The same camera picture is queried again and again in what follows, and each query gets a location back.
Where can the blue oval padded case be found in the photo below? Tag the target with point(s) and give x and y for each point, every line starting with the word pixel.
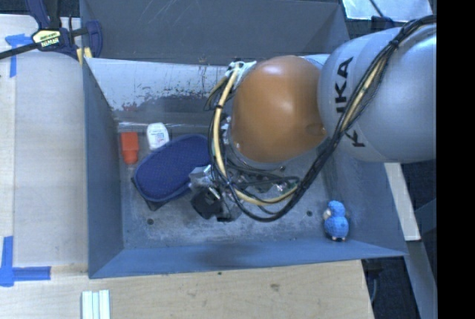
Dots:
pixel 170 169

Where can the pale wood board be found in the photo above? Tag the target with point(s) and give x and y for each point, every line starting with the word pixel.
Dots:
pixel 48 161

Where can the blue toy bird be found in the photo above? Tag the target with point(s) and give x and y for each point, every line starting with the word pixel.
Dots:
pixel 336 222

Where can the orange plastic cap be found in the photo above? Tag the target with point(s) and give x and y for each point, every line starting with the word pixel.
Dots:
pixel 129 146

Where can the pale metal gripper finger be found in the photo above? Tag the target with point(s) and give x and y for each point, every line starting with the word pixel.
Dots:
pixel 200 176

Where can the black angular block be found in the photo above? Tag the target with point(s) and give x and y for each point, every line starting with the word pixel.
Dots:
pixel 205 203

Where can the small white bottle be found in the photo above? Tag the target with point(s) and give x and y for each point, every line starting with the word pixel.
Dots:
pixel 157 135

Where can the grey metal bin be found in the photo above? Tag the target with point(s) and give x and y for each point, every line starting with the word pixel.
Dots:
pixel 178 236

